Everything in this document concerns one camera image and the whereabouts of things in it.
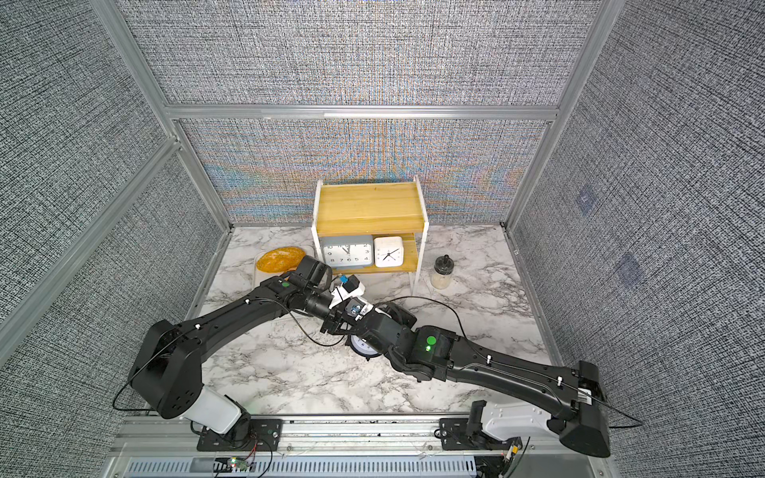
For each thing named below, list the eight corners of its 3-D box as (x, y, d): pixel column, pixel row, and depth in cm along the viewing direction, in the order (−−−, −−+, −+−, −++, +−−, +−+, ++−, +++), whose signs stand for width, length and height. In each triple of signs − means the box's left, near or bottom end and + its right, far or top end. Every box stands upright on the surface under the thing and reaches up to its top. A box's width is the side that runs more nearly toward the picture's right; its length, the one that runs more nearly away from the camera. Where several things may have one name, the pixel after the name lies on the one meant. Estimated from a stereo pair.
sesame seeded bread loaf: (261, 275, 107) (256, 265, 103) (267, 256, 113) (262, 246, 109) (300, 275, 107) (297, 265, 103) (304, 256, 113) (301, 246, 109)
